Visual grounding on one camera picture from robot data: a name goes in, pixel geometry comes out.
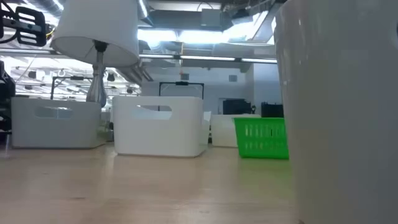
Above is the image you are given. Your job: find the long ceiling light strip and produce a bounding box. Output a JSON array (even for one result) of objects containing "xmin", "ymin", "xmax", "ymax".
[{"xmin": 138, "ymin": 54, "xmax": 278, "ymax": 65}]

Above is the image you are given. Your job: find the white shade table lamp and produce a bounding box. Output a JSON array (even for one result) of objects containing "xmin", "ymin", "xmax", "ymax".
[{"xmin": 50, "ymin": 0, "xmax": 141, "ymax": 108}]

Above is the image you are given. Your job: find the black monitor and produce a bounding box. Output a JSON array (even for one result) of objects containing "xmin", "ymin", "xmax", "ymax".
[{"xmin": 222, "ymin": 98, "xmax": 253, "ymax": 115}]

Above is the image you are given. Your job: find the black box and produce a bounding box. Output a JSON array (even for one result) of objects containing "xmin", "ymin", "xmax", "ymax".
[{"xmin": 261, "ymin": 101, "xmax": 284, "ymax": 118}]

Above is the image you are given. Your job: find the thin black background frame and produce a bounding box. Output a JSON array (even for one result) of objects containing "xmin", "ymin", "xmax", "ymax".
[{"xmin": 50, "ymin": 75, "xmax": 94, "ymax": 100}]

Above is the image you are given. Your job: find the grey plastic bin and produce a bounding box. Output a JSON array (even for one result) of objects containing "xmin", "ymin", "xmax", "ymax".
[
  {"xmin": 274, "ymin": 0, "xmax": 398, "ymax": 224},
  {"xmin": 11, "ymin": 96, "xmax": 106, "ymax": 149}
]

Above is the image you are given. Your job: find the green plastic slotted basket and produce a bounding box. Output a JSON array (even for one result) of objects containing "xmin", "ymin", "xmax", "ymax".
[{"xmin": 233, "ymin": 117, "xmax": 290, "ymax": 160}]

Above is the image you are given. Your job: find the black metal frame stand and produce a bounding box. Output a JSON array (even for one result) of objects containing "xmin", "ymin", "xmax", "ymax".
[{"xmin": 158, "ymin": 81, "xmax": 205, "ymax": 112}]

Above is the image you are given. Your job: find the grey ceiling duct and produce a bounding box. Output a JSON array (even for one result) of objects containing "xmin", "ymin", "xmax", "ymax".
[{"xmin": 146, "ymin": 8, "xmax": 233, "ymax": 31}]

